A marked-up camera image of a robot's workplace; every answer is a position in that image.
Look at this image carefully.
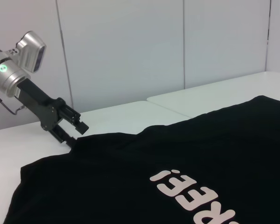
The thin left gripper cable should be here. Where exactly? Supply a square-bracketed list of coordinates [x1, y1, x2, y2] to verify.
[0, 91, 27, 115]

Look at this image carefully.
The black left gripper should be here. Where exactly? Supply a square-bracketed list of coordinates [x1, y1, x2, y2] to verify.
[15, 78, 90, 149]

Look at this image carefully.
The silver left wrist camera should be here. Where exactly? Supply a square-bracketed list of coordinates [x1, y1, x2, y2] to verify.
[14, 30, 47, 74]

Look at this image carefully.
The black shirt with FREE print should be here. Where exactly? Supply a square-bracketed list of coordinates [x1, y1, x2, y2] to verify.
[2, 95, 280, 224]

